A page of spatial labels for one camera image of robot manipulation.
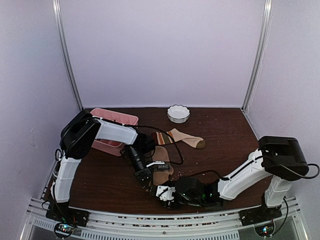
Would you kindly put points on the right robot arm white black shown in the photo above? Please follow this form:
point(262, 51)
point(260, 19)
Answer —
point(276, 156)

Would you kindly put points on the aluminium front table rail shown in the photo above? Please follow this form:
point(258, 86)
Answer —
point(218, 225)

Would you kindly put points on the plain beige sock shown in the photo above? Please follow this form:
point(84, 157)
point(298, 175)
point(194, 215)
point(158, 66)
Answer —
point(161, 172)

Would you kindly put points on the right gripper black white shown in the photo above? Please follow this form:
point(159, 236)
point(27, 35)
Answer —
point(167, 204)

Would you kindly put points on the aluminium corner post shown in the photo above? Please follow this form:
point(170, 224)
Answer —
point(260, 50)
point(65, 53)

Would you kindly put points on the striped beige brown sock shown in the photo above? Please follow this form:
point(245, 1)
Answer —
point(175, 136)

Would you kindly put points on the white scalloped ceramic bowl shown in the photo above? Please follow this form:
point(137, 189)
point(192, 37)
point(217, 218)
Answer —
point(178, 114)

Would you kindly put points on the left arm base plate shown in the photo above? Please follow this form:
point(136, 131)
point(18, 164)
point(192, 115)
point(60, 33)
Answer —
point(61, 212)

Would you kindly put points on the right aluminium corner post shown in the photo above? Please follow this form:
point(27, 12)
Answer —
point(260, 50)

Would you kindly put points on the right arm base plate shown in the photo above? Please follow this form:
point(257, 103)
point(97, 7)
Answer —
point(258, 215)

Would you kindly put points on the left aluminium corner post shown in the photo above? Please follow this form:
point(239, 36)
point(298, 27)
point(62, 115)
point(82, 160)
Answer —
point(65, 53)

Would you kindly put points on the pink divided organizer tray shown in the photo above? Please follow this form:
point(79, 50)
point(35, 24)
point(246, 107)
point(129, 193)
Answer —
point(113, 135)

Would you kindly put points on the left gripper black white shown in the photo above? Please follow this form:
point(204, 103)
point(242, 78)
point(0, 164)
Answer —
point(143, 174)

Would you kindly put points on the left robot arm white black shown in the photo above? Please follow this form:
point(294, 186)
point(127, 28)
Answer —
point(76, 142)

